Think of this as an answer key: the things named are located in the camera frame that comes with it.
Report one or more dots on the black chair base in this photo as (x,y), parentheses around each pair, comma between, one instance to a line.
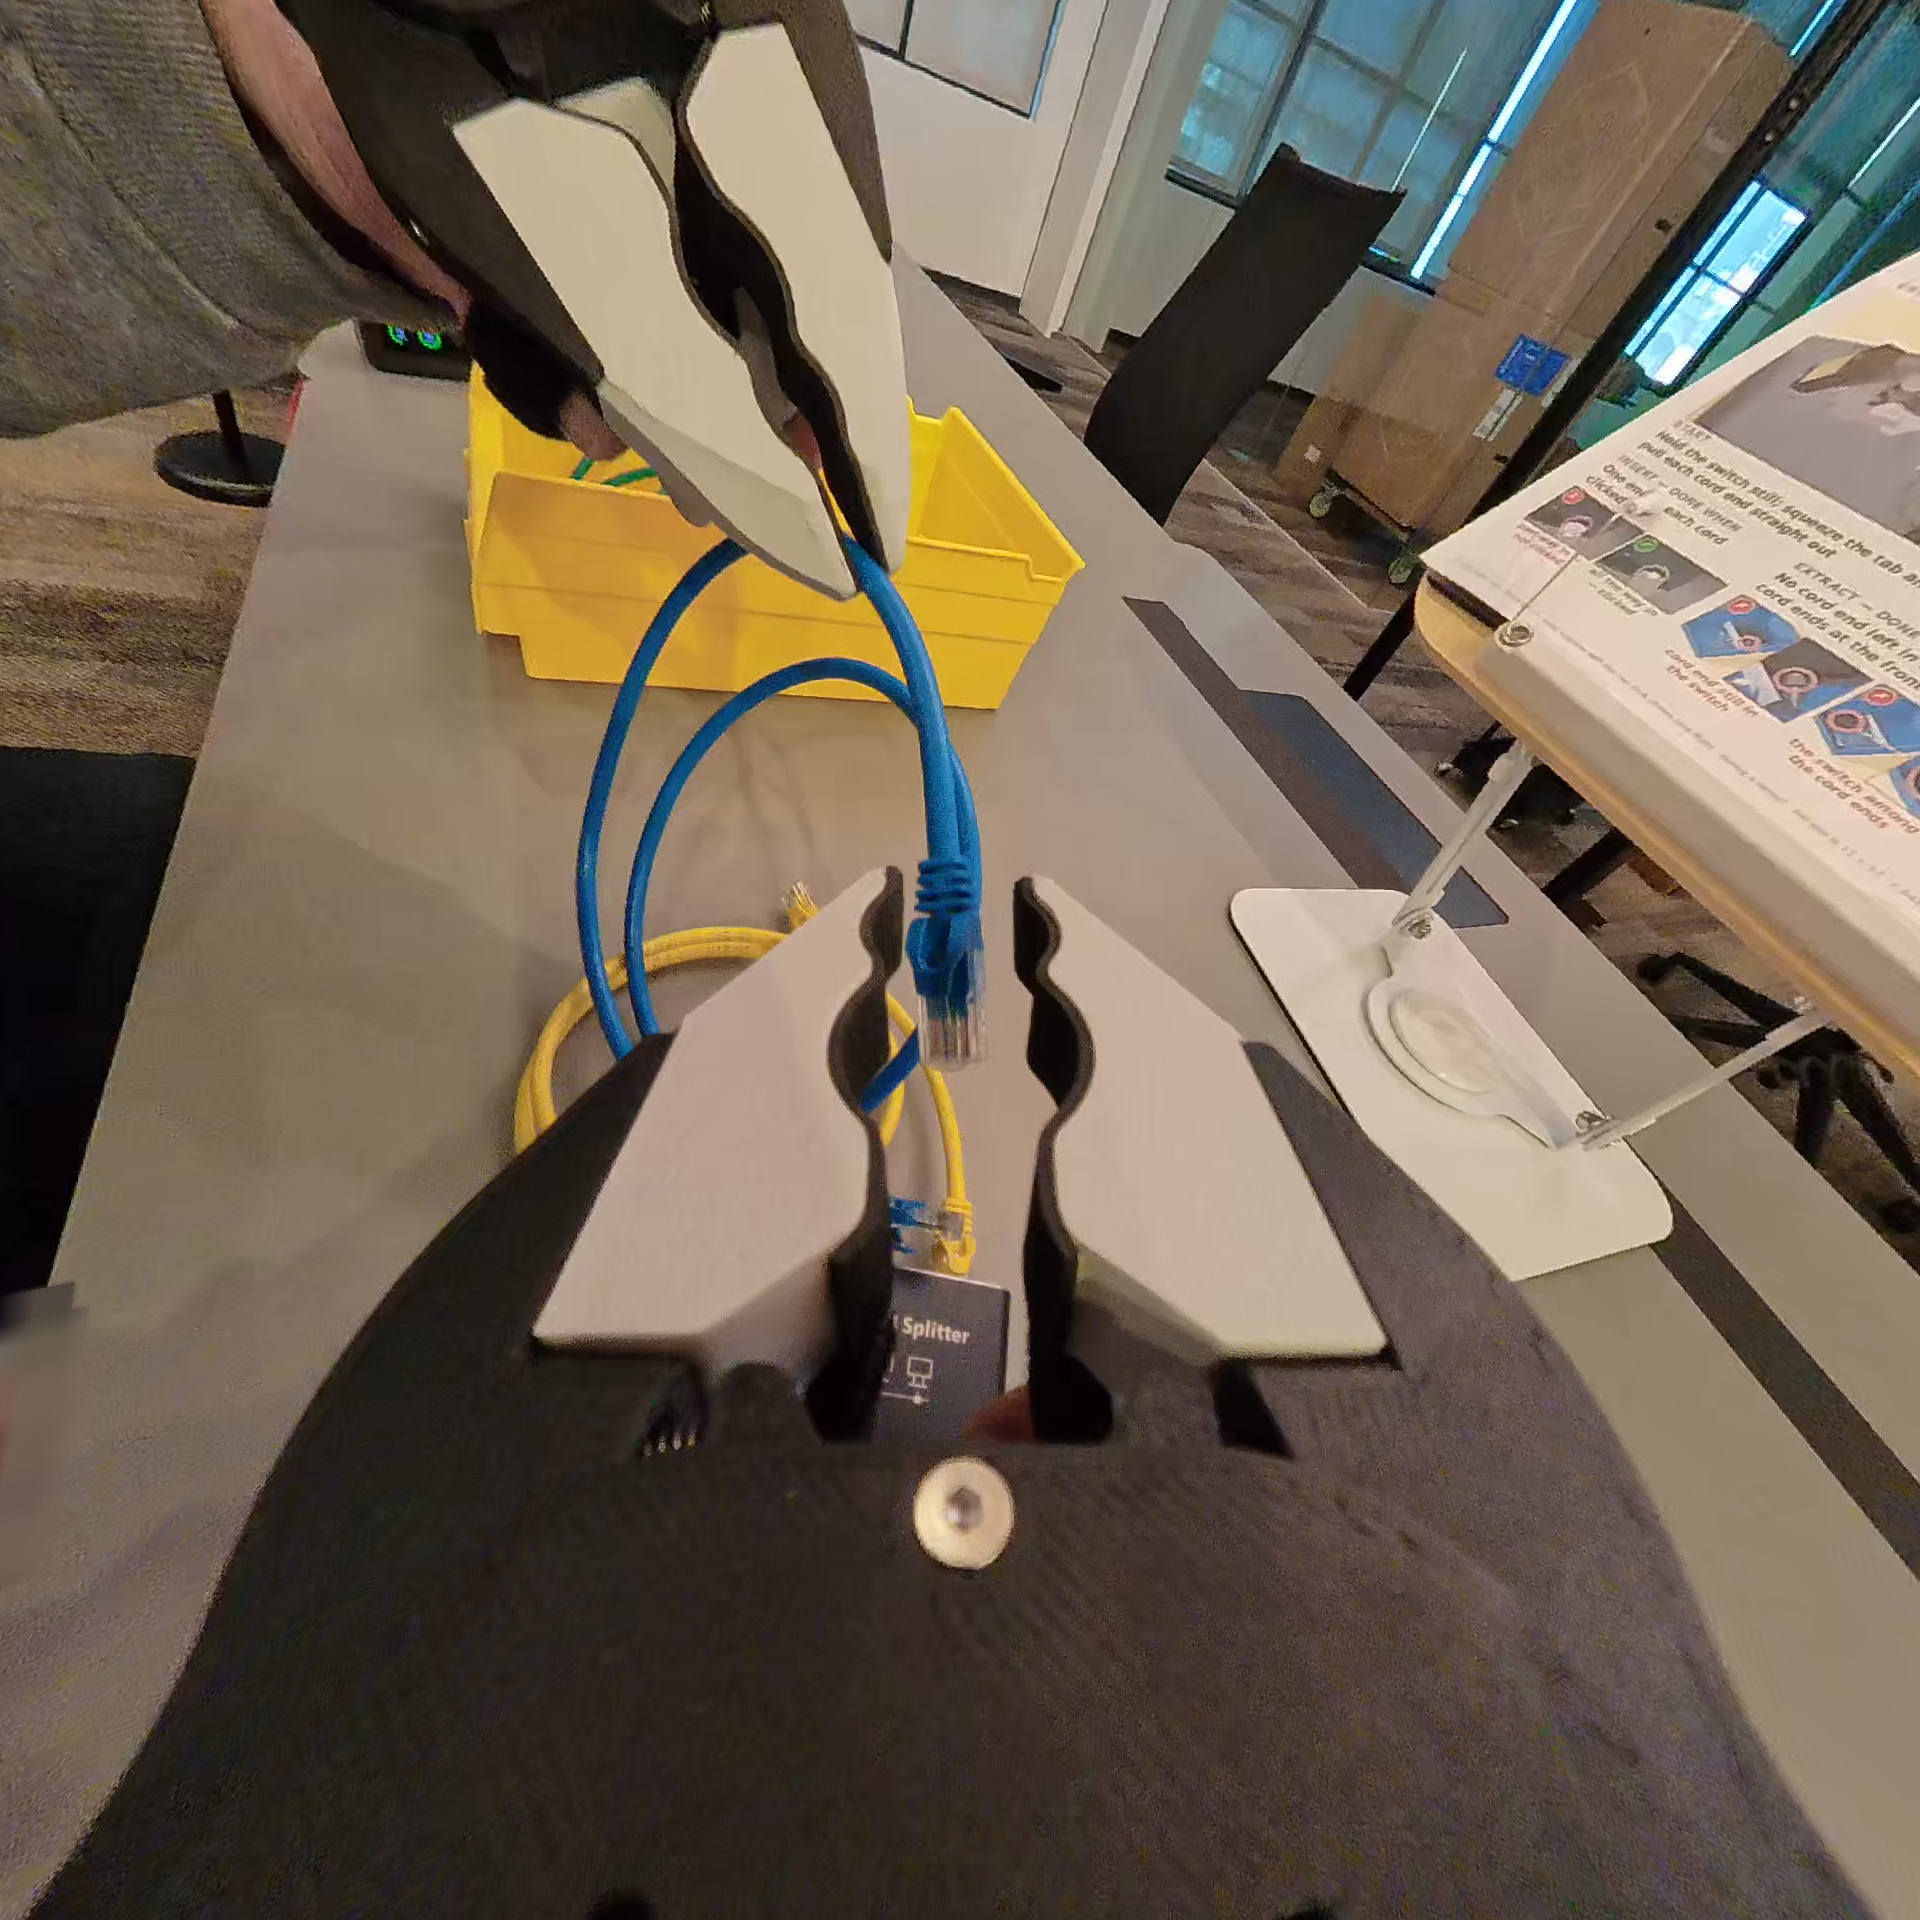
(1851,1076)

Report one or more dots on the yellow plastic bin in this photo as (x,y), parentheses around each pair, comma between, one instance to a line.
(781,617)

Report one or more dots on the person's left forearm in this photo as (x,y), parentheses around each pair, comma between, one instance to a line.
(122,224)

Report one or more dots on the document stand with white base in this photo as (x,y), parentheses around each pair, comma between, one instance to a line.
(1497,1161)

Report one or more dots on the person's left hand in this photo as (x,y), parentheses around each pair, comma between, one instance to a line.
(260,102)

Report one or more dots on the printed instruction sheet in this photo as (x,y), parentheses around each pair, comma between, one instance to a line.
(1725,596)

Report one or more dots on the large cardboard box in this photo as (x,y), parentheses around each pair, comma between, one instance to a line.
(1574,224)

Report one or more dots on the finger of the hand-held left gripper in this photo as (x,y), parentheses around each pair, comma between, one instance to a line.
(595,261)
(840,267)

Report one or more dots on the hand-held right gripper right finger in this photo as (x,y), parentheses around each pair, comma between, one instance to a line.
(1201,1206)

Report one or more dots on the black metal pole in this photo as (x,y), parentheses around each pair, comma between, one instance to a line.
(1651,303)

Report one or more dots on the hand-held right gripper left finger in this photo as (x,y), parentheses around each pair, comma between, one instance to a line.
(717,1181)

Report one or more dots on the black round post base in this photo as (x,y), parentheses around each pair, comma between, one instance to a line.
(218,451)

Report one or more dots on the dark blue ethernet splitter box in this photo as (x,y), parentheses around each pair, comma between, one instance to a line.
(944,1343)

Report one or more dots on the black office chair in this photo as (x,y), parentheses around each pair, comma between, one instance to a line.
(1244,303)

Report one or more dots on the black device with green lights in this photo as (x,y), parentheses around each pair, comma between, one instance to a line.
(409,342)

